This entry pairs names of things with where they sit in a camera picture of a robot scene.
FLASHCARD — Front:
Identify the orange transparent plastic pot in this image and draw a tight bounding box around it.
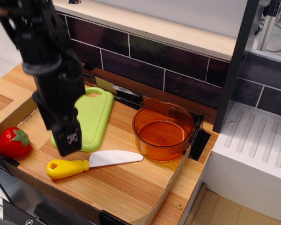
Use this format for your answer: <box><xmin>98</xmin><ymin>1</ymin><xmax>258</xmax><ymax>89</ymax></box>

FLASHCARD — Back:
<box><xmin>132</xmin><ymin>98</ymin><xmax>195</xmax><ymax>162</ymax></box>

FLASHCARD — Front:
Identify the green plastic cutting board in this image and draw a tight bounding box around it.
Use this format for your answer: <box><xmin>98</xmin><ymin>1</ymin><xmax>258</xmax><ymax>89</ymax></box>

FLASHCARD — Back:
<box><xmin>51</xmin><ymin>87</ymin><xmax>114</xmax><ymax>152</ymax></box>

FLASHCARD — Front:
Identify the white toy sink drainboard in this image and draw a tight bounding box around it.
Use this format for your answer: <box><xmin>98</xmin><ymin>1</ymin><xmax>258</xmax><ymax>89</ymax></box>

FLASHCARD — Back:
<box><xmin>204</xmin><ymin>102</ymin><xmax>281</xmax><ymax>221</ymax></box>

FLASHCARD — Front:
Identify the cardboard fence with black tape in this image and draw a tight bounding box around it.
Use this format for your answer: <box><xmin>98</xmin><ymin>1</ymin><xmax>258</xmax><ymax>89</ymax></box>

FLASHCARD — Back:
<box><xmin>0</xmin><ymin>70</ymin><xmax>212</xmax><ymax>225</ymax></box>

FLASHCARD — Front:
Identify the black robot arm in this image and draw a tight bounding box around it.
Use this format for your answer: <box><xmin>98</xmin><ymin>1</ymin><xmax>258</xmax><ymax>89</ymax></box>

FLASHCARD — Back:
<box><xmin>0</xmin><ymin>0</ymin><xmax>85</xmax><ymax>156</ymax></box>

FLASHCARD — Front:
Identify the red toy strawberry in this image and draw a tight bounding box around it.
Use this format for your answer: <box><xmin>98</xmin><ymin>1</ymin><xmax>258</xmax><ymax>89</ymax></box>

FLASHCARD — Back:
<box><xmin>0</xmin><ymin>127</ymin><xmax>31</xmax><ymax>158</ymax></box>

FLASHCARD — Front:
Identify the dark tiled backsplash shelf unit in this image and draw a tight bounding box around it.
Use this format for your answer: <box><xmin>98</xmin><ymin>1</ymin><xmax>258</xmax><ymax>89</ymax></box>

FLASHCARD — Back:
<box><xmin>54</xmin><ymin>0</ymin><xmax>281</xmax><ymax>132</ymax></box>

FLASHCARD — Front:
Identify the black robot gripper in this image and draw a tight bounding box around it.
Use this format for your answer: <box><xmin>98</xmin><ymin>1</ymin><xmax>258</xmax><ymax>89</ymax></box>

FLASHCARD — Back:
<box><xmin>32</xmin><ymin>49</ymin><xmax>85</xmax><ymax>157</ymax></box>

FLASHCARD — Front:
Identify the aluminium frame with cables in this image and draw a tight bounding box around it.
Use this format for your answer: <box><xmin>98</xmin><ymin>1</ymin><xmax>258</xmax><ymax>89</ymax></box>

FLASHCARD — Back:
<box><xmin>255</xmin><ymin>0</ymin><xmax>281</xmax><ymax>53</ymax></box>

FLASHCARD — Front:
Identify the yellow handled white toy knife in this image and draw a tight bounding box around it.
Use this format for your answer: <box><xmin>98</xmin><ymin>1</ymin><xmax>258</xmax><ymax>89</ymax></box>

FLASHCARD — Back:
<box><xmin>46</xmin><ymin>150</ymin><xmax>144</xmax><ymax>179</ymax></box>

